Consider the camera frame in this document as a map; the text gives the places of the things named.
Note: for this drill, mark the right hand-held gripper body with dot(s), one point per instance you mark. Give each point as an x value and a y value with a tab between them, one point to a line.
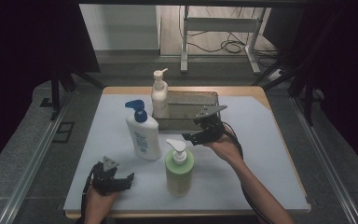
211	126

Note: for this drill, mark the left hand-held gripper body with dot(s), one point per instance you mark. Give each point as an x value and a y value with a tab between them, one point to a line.
105	180

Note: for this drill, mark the metal mesh basket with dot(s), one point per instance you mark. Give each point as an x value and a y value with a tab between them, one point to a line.
186	109

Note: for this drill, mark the green bottle with white pump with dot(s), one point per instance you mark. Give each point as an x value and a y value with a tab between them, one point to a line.
178	174

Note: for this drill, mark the white bottle with blue pump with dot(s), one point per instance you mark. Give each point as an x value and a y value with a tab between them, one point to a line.
143	137

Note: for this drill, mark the cream pump bottle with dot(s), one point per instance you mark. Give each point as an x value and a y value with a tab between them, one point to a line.
159	99

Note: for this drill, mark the person's left hand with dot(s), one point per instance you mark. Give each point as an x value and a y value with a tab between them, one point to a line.
101	203

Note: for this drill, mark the person's right hand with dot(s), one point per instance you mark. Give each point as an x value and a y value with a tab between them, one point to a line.
227	151

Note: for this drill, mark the light grey foam mat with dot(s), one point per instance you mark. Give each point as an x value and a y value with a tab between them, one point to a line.
245	171

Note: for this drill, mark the white power strip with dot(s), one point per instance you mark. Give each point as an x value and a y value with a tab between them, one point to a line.
276	75

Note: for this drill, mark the black metal stand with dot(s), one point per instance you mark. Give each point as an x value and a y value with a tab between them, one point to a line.
55	93
307	99

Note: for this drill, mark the dark curtain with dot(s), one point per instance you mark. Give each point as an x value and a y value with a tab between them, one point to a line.
345	62
18	62

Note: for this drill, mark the aluminium rail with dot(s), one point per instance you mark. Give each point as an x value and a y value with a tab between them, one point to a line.
31	168
326	161

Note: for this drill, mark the white metal desk frame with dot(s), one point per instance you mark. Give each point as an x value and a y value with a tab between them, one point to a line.
220	25

